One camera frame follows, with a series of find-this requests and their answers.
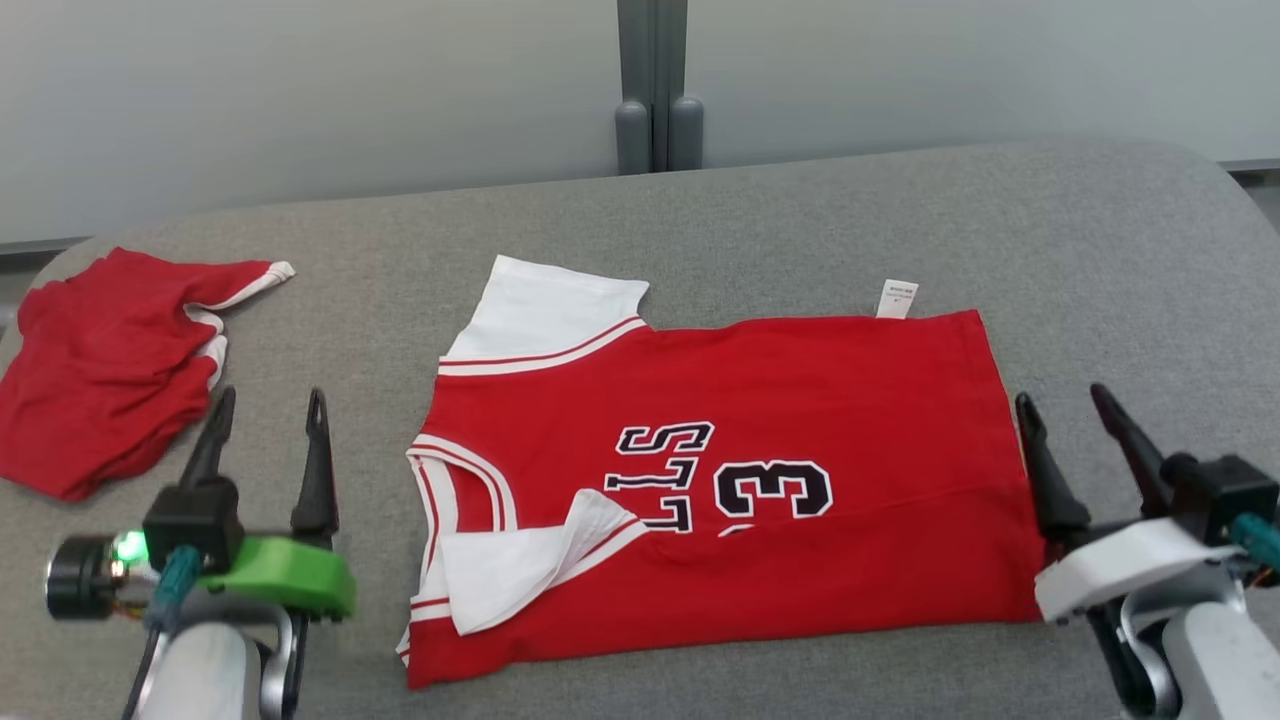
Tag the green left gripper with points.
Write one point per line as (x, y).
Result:
(290, 580)

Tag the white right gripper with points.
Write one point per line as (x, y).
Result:
(1120, 565)

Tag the red shorts with white trim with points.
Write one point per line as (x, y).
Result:
(100, 380)

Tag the red white basketball jersey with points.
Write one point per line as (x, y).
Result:
(800, 400)

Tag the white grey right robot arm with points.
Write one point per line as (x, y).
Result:
(1220, 660)

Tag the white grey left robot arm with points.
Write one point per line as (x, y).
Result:
(200, 670)

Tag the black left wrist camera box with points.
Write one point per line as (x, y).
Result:
(195, 520)

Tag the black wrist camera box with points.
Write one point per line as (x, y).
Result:
(195, 520)
(1225, 495)

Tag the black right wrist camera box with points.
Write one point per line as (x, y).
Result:
(1225, 495)

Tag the grey partition base rail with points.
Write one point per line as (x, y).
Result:
(1255, 166)

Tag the grey metal partition post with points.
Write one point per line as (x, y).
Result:
(650, 80)

